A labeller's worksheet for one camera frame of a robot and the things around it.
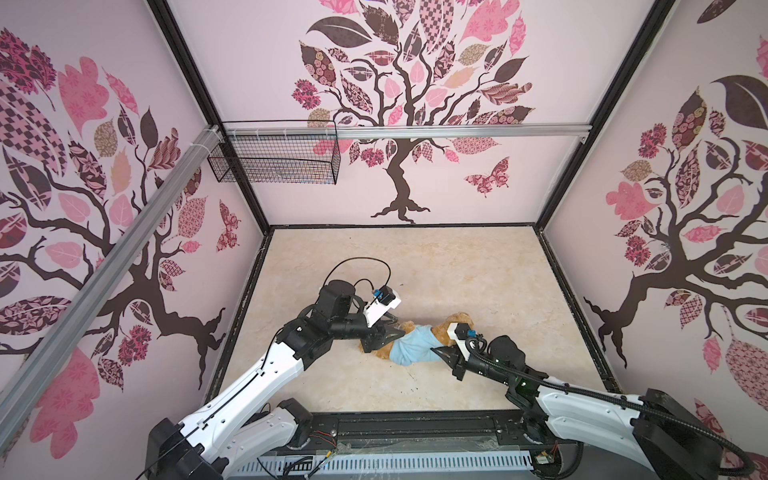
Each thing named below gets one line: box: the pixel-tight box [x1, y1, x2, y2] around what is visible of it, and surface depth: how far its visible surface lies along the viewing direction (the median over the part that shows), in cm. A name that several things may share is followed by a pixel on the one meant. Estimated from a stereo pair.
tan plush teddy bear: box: [371, 312, 475, 360], surface depth 74 cm
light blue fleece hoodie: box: [390, 324, 445, 367], surface depth 75 cm
